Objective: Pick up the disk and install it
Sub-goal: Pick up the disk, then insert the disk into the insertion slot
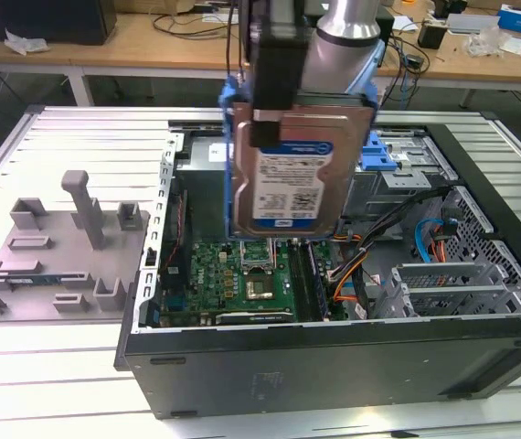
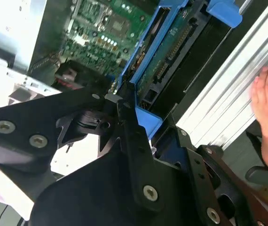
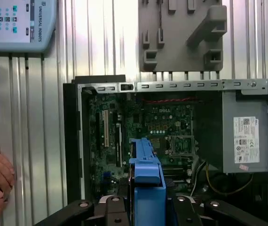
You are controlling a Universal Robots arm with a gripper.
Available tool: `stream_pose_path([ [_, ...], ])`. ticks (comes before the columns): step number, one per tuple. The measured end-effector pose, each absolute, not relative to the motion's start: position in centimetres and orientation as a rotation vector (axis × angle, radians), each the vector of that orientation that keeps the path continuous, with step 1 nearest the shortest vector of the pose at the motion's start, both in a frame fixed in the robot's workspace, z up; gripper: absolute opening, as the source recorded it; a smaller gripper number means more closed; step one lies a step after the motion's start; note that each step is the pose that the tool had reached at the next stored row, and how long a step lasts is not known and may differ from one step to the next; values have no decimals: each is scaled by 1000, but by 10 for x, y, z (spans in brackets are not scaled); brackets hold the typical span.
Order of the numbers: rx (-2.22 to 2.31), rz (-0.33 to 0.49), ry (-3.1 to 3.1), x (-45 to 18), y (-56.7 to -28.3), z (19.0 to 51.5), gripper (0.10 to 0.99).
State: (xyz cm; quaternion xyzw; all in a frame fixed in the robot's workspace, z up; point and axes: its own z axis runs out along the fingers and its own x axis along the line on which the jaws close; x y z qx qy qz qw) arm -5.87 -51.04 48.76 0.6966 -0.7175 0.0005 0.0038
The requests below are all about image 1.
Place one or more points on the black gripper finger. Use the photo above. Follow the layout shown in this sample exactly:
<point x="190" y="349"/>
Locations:
<point x="265" y="130"/>

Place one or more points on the hard disk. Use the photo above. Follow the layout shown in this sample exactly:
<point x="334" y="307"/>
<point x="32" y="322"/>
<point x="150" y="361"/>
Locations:
<point x="288" y="183"/>

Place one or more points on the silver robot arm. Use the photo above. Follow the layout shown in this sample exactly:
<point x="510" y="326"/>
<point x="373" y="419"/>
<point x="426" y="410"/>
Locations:
<point x="343" y="46"/>

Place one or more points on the silver disk bay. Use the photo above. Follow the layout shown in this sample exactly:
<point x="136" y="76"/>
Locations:
<point x="448" y="274"/>

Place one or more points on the grey power supply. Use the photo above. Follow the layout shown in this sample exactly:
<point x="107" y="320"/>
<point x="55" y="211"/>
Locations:
<point x="201" y="201"/>

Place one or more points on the blue drive latch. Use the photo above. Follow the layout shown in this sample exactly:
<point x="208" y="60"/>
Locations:
<point x="379" y="157"/>

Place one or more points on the silver drive cage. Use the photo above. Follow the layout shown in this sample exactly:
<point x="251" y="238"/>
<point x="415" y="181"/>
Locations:
<point x="388" y="192"/>

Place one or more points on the green motherboard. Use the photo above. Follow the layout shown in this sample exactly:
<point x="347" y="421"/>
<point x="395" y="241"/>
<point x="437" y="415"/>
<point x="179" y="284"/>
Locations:
<point x="215" y="274"/>

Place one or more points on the black RAM slot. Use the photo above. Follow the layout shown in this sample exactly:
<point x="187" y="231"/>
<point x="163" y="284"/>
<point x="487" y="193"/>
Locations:
<point x="298" y="283"/>

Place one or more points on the CPU socket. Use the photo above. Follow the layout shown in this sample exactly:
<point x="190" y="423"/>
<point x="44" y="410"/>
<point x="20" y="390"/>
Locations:
<point x="258" y="289"/>

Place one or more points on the RAM stick in slot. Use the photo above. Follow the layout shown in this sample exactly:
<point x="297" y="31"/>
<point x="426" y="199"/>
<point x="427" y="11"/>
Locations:
<point x="318" y="283"/>

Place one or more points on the black graphics card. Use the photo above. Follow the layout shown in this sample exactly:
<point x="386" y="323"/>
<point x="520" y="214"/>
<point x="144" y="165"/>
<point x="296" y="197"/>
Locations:
<point x="253" y="318"/>

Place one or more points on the grey flat device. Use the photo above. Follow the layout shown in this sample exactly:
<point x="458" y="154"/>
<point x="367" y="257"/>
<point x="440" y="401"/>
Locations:
<point x="471" y="23"/>

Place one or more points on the clear plastic bag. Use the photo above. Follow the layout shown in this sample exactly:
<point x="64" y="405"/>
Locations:
<point x="484" y="43"/>

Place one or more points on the large black box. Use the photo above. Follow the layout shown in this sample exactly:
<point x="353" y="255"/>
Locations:
<point x="50" y="20"/>

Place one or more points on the black PC case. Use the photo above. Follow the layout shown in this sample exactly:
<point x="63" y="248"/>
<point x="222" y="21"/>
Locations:
<point x="288" y="366"/>

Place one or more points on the grey parts rack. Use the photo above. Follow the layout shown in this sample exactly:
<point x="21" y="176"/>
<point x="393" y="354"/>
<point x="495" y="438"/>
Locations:
<point x="59" y="256"/>

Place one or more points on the crumpled white wrapper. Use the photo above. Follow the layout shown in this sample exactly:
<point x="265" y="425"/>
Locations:
<point x="25" y="43"/>

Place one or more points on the RAM stick on rack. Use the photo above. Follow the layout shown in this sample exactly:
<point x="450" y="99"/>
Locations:
<point x="36" y="280"/>

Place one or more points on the wooden desk white frame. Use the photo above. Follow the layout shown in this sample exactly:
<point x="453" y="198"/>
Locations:
<point x="105" y="50"/>

